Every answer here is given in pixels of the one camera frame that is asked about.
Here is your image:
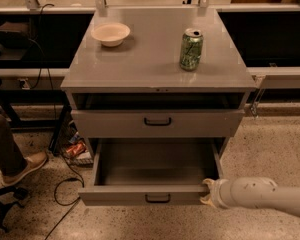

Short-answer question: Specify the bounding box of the dark box on shelf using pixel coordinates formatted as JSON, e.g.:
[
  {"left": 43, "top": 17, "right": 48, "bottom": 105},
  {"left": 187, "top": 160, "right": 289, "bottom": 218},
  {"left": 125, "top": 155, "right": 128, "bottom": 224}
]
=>
[{"left": 0, "top": 22, "right": 30, "bottom": 49}]

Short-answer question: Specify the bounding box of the black office chair base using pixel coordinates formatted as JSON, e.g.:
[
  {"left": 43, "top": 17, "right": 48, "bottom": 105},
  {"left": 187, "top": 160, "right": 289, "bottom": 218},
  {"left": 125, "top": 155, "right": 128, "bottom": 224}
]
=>
[{"left": 0, "top": 186, "right": 28, "bottom": 233}]

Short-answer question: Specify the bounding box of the person's trouser leg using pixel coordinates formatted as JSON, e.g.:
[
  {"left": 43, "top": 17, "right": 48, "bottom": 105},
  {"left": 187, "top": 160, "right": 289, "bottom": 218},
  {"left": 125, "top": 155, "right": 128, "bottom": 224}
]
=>
[{"left": 0, "top": 114, "right": 27, "bottom": 176}]

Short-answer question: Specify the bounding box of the black floor cable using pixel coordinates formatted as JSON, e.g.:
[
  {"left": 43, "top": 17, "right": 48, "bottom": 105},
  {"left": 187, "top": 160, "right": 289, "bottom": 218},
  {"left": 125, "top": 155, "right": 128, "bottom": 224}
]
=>
[{"left": 26, "top": 3, "right": 85, "bottom": 240}]

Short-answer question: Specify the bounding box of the grey drawer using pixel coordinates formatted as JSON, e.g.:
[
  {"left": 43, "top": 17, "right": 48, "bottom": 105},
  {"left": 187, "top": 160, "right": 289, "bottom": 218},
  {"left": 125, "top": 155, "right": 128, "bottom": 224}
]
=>
[
  {"left": 71, "top": 110, "right": 244, "bottom": 138},
  {"left": 79, "top": 138, "right": 222, "bottom": 206}
]

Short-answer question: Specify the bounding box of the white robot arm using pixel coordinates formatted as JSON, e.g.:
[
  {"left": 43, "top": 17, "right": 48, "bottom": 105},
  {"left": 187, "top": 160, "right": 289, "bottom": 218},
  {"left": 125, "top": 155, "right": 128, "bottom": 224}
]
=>
[{"left": 200, "top": 177, "right": 300, "bottom": 218}]

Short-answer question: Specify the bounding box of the white bowl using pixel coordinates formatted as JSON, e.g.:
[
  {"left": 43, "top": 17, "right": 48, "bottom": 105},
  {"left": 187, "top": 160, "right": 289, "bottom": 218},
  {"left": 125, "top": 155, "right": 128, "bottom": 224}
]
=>
[{"left": 91, "top": 23, "right": 130, "bottom": 47}]

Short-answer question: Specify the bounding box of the tan shoe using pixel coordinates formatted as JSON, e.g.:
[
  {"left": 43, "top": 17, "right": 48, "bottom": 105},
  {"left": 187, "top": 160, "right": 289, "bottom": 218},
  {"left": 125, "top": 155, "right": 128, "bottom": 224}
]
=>
[{"left": 2, "top": 152, "right": 47, "bottom": 187}]

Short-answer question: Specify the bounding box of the orange snack packet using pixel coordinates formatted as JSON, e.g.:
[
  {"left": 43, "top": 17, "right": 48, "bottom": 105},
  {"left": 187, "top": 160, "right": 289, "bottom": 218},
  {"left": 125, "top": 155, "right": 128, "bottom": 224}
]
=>
[{"left": 66, "top": 141, "right": 86, "bottom": 159}]

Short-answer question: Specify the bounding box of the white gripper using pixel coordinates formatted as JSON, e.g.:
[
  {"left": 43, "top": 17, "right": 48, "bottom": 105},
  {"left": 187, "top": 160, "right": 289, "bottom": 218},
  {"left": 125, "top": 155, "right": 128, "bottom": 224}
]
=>
[{"left": 200, "top": 178, "right": 229, "bottom": 209}]

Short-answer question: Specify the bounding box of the green soda can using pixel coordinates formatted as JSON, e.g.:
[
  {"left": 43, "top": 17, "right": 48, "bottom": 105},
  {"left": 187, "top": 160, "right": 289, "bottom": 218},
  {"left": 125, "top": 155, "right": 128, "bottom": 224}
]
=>
[{"left": 179, "top": 28, "right": 204, "bottom": 71}]

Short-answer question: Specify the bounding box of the grey top drawer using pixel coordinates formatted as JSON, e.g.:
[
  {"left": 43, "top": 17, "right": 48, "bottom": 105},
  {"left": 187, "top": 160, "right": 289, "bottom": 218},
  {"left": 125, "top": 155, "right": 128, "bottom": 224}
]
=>
[{"left": 71, "top": 110, "right": 244, "bottom": 138}]

